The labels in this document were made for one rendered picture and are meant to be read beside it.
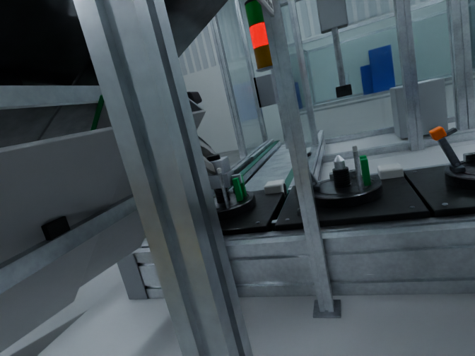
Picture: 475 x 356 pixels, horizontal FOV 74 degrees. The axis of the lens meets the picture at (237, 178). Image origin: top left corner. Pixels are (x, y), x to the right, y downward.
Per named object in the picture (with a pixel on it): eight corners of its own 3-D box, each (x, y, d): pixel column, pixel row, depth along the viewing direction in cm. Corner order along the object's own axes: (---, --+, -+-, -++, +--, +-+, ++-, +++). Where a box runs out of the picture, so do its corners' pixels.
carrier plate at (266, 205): (155, 246, 64) (151, 236, 64) (201, 205, 86) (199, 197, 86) (268, 236, 56) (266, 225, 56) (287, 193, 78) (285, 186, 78)
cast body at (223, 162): (203, 191, 68) (195, 159, 67) (210, 184, 72) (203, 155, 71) (239, 186, 66) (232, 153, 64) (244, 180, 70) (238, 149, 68)
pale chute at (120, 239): (73, 292, 44) (52, 270, 44) (141, 246, 55) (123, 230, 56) (133, 126, 30) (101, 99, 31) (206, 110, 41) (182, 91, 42)
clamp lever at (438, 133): (453, 169, 55) (430, 133, 54) (449, 167, 56) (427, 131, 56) (475, 159, 53) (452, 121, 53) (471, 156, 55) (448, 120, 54)
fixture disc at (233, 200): (184, 224, 67) (182, 215, 66) (209, 202, 79) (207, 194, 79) (247, 217, 62) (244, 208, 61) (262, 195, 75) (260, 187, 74)
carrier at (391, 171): (276, 236, 56) (262, 167, 53) (293, 193, 78) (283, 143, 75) (432, 223, 47) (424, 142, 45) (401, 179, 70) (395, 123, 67)
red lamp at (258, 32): (251, 48, 76) (247, 27, 75) (256, 50, 80) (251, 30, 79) (271, 42, 74) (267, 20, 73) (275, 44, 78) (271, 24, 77)
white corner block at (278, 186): (266, 202, 75) (263, 186, 75) (270, 196, 80) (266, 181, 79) (285, 200, 74) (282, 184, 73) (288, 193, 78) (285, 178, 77)
